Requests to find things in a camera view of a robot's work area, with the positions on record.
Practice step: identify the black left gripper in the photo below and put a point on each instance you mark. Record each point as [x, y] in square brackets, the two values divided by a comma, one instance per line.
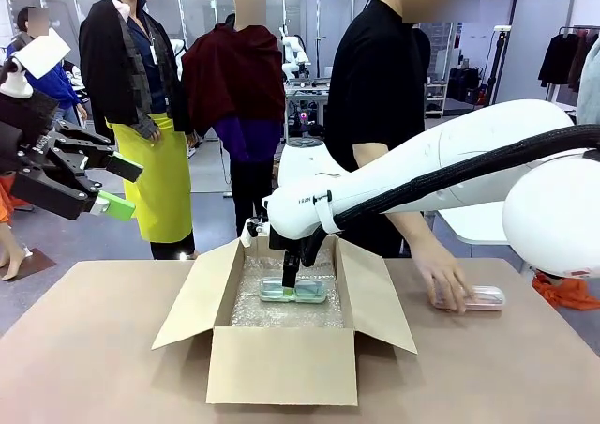
[33, 128]

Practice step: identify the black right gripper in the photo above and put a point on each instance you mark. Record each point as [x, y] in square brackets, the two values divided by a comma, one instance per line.
[309, 248]

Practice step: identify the transparent green glasses case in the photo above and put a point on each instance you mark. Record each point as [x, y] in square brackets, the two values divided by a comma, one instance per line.
[309, 292]

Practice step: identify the transparent pink glasses case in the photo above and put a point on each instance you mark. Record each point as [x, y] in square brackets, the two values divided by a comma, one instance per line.
[487, 298]

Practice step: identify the person's left forearm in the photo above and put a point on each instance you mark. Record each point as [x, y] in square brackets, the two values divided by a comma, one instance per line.
[417, 234]

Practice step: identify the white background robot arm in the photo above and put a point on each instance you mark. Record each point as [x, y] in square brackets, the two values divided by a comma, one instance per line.
[295, 53]

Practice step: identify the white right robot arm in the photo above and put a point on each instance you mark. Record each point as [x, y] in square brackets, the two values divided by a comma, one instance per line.
[469, 152]

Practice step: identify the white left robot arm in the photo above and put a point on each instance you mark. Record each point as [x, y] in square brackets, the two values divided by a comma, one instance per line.
[14, 81]

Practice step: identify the brown cardboard shipping box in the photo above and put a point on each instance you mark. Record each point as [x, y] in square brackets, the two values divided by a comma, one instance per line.
[281, 367]

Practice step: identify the person's left hand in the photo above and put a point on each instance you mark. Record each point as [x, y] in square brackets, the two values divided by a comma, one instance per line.
[438, 276]

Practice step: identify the clear bubble wrap sheet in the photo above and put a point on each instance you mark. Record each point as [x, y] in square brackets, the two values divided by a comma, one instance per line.
[281, 309]

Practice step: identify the orange cloth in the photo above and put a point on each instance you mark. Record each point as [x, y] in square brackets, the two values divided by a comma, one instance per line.
[7, 199]
[569, 292]

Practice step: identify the person in blue jacket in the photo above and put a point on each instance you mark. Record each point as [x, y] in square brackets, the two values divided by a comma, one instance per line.
[61, 86]

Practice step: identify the bare mannequin leg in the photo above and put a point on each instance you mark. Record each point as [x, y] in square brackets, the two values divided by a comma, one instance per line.
[11, 250]

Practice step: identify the mannequin with maroon shawl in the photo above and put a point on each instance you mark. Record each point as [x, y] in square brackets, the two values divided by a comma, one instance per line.
[239, 105]

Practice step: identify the white side table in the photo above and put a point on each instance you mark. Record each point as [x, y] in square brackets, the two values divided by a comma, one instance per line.
[473, 224]

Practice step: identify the person in black t-shirt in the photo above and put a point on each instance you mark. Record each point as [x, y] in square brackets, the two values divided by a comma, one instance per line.
[375, 81]

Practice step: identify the white storage shelf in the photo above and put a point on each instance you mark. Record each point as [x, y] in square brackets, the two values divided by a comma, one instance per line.
[438, 72]

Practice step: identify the black equipment cases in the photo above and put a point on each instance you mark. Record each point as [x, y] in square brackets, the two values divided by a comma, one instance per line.
[466, 84]

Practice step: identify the black stand with light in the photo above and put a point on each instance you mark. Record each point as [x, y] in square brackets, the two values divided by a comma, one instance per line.
[498, 63]

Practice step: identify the clothes rack with dark garments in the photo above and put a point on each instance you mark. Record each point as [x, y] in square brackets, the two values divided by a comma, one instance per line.
[567, 60]

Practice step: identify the light grey hanging garment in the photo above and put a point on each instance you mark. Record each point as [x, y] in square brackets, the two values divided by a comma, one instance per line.
[589, 84]

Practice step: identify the brown mannequin base plate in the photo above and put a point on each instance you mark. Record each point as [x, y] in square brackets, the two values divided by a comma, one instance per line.
[37, 262]

